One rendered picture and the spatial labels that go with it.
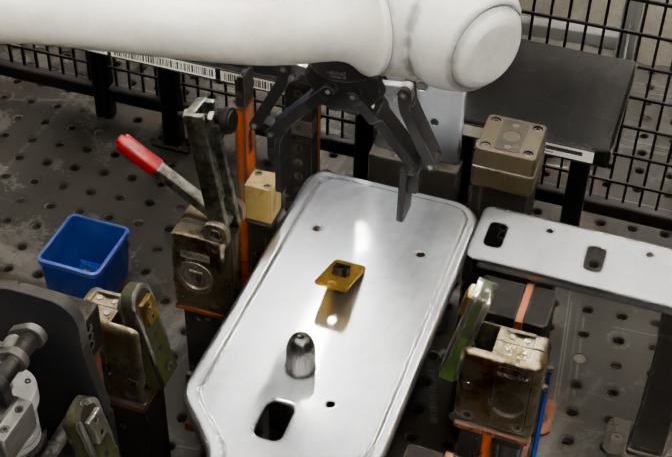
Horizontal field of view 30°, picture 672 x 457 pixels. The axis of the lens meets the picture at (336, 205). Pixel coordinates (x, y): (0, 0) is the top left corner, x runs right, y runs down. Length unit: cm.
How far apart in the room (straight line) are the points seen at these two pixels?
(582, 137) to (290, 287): 45
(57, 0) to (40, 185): 110
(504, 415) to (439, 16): 56
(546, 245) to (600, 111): 25
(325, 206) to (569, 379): 45
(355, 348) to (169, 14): 52
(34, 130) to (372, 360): 101
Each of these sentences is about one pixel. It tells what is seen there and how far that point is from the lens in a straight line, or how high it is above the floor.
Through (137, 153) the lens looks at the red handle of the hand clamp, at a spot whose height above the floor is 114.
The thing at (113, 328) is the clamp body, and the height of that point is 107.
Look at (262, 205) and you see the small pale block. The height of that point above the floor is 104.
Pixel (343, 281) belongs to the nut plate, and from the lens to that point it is 141.
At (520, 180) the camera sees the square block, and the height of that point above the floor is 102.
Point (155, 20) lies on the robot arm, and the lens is 98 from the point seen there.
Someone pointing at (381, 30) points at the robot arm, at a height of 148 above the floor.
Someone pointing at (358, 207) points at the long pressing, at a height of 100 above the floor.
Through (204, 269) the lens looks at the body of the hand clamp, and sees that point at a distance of 145.
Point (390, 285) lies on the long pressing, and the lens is 144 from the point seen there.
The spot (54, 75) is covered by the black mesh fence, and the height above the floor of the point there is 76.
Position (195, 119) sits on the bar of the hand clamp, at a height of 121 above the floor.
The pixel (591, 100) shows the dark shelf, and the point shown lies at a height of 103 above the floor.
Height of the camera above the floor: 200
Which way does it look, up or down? 41 degrees down
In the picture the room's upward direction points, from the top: 1 degrees clockwise
